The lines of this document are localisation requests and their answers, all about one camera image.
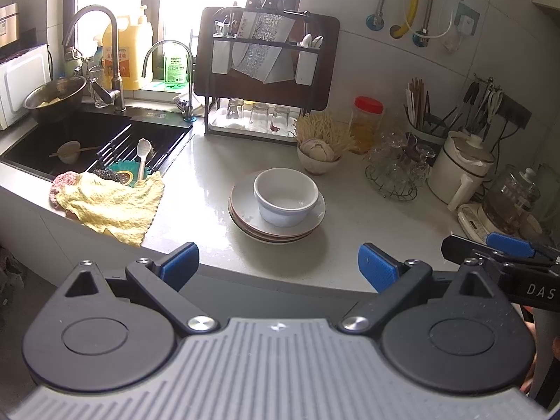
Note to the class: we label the white ceramic bowl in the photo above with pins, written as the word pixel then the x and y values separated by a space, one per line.
pixel 282 184

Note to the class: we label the floral patterned deep plate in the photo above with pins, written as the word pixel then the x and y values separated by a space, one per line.
pixel 272 238

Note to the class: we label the teal flower sponge holder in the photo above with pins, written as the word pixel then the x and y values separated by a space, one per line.
pixel 125 172

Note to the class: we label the steel mixing bowl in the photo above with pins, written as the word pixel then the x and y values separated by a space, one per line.
pixel 55 100

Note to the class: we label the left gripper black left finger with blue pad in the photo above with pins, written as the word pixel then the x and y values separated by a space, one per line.
pixel 159 284

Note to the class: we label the yellow detergent jug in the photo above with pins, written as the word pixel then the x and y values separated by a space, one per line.
pixel 135 35

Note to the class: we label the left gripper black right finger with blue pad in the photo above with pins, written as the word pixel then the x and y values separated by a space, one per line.
pixel 399 286

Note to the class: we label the translucent plastic bowl front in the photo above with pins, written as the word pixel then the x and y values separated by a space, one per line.
pixel 288 214

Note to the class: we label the bundle of dry noodles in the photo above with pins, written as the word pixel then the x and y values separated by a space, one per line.
pixel 322 126

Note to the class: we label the green chopstick utensil holder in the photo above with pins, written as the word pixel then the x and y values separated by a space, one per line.
pixel 422 126

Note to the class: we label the white wall socket with cable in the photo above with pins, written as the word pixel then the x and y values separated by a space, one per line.
pixel 464 26

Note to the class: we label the black knife and dish rack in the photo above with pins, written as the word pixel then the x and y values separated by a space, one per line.
pixel 258 70

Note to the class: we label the yellow dish cloth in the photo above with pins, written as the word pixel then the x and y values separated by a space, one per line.
pixel 108 207

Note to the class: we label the wire rack with glass cups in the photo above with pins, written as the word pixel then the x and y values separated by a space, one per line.
pixel 399 165

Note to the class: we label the red lid pickle jar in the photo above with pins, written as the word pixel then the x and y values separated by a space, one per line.
pixel 367 115

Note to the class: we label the wooden ladle in sink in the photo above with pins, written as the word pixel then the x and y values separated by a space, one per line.
pixel 69 152

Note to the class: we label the glass kettle on white base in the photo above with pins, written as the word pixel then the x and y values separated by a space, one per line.
pixel 504 207

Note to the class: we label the small chrome faucet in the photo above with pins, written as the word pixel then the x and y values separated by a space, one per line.
pixel 183 102

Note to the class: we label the white electric cooking pot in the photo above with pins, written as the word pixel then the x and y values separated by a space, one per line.
pixel 459 169

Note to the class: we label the white rice spoon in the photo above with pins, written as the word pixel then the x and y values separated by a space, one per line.
pixel 144 148

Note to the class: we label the white bowl with garlic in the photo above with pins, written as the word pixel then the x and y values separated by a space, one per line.
pixel 317 157

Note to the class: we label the black kitchen sink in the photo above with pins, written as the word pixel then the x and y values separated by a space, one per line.
pixel 116 135

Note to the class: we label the green dish soap bottle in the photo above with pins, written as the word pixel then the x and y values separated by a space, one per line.
pixel 175 66

